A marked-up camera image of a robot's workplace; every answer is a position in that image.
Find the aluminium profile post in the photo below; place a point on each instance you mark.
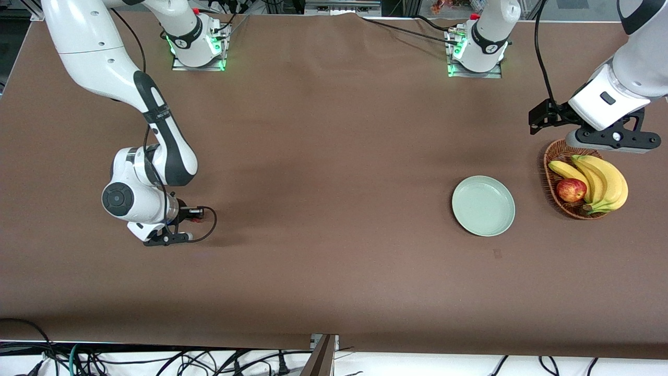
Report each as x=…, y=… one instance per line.
x=321, y=360

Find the red apple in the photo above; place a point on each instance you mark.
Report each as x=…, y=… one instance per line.
x=571, y=190

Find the brown table cover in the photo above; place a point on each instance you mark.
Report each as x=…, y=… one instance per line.
x=334, y=130

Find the yellow banana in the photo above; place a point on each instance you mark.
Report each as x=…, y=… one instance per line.
x=566, y=171
x=595, y=180
x=616, y=188

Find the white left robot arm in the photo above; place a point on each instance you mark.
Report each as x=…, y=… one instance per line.
x=634, y=68

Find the orange background object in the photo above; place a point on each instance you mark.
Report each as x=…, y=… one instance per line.
x=438, y=6

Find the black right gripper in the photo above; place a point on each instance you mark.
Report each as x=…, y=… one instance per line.
x=184, y=213

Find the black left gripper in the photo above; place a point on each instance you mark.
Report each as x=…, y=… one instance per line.
x=558, y=113

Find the brown wicker basket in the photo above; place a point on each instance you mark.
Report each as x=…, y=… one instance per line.
x=571, y=210

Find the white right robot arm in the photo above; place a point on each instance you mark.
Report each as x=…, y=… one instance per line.
x=94, y=52

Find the light green round plate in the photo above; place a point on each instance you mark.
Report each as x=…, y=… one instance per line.
x=485, y=209

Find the aluminium corner profile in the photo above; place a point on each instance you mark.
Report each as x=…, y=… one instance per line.
x=35, y=14

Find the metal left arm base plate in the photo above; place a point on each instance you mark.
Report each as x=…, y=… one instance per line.
x=475, y=74

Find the aluminium frame bar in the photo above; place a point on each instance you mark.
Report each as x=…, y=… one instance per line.
x=342, y=8

